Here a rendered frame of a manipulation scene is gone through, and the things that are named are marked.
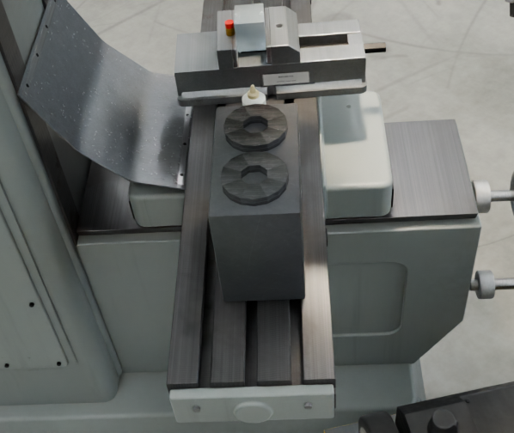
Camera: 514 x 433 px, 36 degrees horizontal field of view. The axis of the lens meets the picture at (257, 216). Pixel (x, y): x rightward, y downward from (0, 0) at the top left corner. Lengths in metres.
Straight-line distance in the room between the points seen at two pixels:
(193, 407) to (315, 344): 0.19
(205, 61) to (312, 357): 0.62
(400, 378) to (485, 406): 0.50
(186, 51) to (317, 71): 0.24
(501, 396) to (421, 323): 0.39
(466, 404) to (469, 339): 0.82
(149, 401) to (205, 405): 0.81
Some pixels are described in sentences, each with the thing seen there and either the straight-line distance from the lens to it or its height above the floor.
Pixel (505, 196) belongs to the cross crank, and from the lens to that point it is 1.72.
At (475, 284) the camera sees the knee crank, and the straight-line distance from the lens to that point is 1.71.
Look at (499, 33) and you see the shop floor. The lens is 3.24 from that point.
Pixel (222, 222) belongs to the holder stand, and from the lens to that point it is 1.02.
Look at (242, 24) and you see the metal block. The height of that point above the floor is 1.04.
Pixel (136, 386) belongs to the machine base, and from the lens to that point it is 1.94.
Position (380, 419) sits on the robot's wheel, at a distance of 1.41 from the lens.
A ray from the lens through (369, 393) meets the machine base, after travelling 1.88.
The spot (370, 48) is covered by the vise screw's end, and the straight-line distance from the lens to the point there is 1.50.
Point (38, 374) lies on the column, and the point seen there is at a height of 0.31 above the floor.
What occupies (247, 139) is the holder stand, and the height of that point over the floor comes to 1.10.
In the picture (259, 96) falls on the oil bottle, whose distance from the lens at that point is 1.34.
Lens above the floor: 1.83
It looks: 47 degrees down
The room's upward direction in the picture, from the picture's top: 7 degrees counter-clockwise
